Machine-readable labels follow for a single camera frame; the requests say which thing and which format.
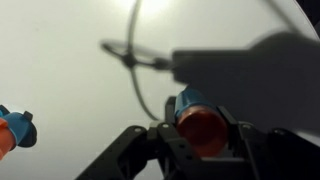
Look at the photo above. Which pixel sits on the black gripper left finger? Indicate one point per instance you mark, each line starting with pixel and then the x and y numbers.
pixel 170 110

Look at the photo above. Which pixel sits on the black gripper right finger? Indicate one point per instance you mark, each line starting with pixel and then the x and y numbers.
pixel 230 120

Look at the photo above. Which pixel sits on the blue and orange cups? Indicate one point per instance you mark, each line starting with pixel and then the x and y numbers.
pixel 199 123

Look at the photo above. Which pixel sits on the orange and blue handled mug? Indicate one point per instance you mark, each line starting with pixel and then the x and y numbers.
pixel 16 130

